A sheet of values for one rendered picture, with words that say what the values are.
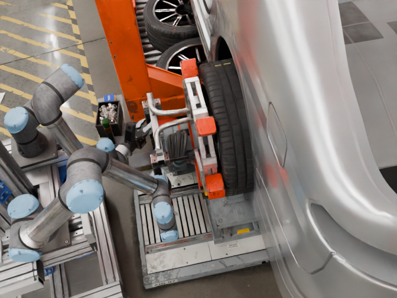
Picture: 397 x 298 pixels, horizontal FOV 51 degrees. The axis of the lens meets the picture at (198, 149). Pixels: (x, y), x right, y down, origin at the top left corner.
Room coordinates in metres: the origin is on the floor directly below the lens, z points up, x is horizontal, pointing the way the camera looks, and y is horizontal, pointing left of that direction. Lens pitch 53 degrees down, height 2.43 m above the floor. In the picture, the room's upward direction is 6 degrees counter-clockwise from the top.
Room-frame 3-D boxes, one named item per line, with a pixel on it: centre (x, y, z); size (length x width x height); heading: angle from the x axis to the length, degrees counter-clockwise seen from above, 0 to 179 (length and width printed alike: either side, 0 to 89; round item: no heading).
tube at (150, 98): (1.38, 0.12, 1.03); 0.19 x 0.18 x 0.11; 96
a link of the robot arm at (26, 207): (0.87, 0.72, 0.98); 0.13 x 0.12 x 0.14; 6
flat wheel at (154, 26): (2.88, -0.01, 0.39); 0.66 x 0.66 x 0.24
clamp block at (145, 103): (1.44, 0.21, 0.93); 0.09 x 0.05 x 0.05; 96
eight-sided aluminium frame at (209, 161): (1.29, -0.02, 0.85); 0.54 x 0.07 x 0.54; 6
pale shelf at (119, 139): (1.82, 0.54, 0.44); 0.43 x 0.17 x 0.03; 6
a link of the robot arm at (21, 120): (1.37, 0.83, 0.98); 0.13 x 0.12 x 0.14; 142
